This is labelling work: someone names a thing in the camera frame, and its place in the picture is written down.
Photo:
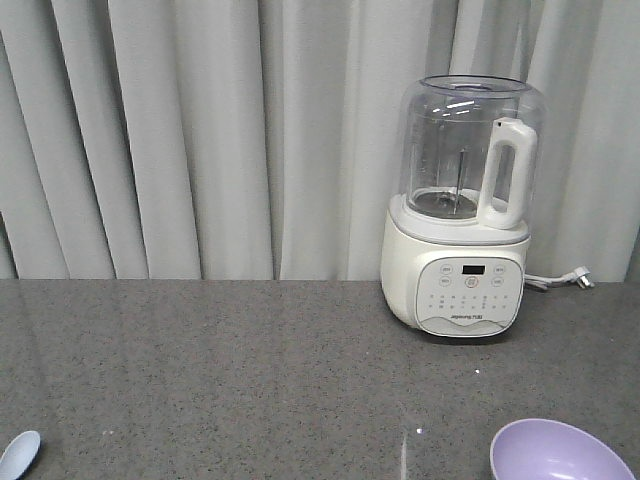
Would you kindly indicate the purple bowl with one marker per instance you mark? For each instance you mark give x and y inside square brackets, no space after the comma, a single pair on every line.
[536,448]

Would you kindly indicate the light blue spoon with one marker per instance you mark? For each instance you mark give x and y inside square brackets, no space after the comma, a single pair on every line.
[19,454]

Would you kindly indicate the white blender with clear jar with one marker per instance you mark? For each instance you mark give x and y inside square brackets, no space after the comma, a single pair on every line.
[457,227]

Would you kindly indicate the grey curtain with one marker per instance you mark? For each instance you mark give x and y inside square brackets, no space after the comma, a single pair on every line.
[254,139]

